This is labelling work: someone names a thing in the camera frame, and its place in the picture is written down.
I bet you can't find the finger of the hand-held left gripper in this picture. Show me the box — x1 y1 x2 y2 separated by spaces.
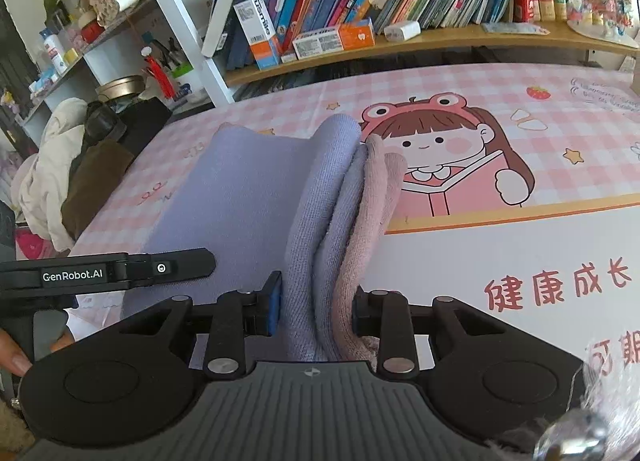
125 248 217 288

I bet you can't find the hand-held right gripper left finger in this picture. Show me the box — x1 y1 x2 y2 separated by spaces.
120 270 284 382

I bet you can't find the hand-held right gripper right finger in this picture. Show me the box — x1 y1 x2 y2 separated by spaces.
351 288 507 378

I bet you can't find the purple and pink sweater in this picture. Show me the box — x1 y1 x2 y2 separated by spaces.
120 114 408 367

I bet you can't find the person's left hand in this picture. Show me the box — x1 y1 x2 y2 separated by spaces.
0 328 77 377

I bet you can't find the pink patterned bag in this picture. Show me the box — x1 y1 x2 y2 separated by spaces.
15 228 68 261

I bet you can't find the cream white cloth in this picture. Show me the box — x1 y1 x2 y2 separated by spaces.
12 97 88 252

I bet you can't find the black box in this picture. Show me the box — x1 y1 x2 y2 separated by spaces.
117 98 173 157

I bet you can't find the pink checked printed tablecloth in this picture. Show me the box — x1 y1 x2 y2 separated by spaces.
65 61 640 392

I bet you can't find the gold round tin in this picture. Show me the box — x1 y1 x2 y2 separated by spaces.
95 75 146 101

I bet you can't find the red tassel ornament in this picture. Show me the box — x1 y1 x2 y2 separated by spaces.
140 45 178 99

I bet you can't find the white and wooden bookshelf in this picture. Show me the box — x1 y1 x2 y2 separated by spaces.
0 0 640 107

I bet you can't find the clear shiny plastic piece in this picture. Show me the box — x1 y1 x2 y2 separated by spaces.
534 366 640 461

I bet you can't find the white bottle with blue label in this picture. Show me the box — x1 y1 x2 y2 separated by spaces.
41 28 68 74

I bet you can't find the tall white blue orange box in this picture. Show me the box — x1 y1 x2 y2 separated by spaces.
233 0 282 70

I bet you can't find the red and white cup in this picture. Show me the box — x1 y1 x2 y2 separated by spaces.
80 11 106 43

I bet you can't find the flat white orange box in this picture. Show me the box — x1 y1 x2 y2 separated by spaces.
291 18 376 61

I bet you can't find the white charger plug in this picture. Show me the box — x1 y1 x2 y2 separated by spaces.
384 20 422 41

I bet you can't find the blue plastic packet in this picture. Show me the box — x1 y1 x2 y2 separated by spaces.
482 22 551 36

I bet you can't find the brown corduroy cloth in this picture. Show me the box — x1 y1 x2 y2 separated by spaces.
61 138 136 241

